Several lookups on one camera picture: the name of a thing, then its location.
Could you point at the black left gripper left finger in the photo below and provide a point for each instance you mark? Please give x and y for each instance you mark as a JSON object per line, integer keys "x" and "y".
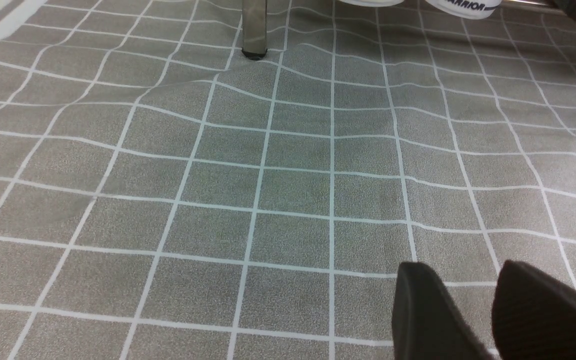
{"x": 425, "y": 322}

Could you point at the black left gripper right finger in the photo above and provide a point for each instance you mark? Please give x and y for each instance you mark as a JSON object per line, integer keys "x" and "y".
{"x": 533, "y": 315}

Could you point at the metal shoe rack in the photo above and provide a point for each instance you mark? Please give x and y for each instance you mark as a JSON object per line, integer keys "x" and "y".
{"x": 254, "y": 22}

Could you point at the navy sneaker right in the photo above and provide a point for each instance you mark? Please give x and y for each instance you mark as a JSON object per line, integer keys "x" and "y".
{"x": 467, "y": 9}

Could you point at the navy sneaker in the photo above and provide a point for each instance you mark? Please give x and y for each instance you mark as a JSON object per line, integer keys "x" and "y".
{"x": 373, "y": 3}
{"x": 467, "y": 9}

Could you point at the grey grid floor mat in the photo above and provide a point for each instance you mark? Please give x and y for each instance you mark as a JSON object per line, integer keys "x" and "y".
{"x": 162, "y": 197}

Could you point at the navy sneaker left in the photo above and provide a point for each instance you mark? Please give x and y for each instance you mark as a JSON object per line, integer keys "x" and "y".
{"x": 373, "y": 3}

